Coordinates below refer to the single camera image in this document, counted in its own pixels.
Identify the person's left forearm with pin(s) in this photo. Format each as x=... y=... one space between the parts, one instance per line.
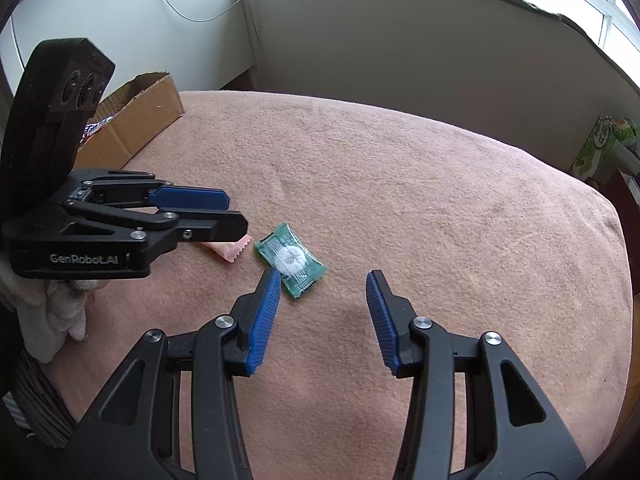
x=42 y=400

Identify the green round candy packet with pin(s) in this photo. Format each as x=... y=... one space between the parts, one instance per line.
x=290 y=260

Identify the dark red box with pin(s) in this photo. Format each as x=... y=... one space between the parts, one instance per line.
x=622 y=195

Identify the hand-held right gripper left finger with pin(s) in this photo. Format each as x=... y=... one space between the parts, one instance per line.
x=262 y=320

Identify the window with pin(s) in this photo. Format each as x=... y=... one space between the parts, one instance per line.
x=615 y=10

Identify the cardboard box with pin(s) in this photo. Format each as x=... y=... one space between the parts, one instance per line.
x=140 y=115

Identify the dark striped chocolate bar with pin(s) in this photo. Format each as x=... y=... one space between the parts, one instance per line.
x=97 y=127

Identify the pink candy packet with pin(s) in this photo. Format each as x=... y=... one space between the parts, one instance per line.
x=230 y=249

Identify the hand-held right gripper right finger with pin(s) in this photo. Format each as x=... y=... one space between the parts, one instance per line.
x=382 y=320

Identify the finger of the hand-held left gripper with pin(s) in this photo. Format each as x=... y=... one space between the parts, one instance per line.
x=192 y=197
x=210 y=227

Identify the person's left hand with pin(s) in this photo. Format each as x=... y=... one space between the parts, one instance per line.
x=45 y=310

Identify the green printed box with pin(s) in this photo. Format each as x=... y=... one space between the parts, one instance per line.
x=602 y=147

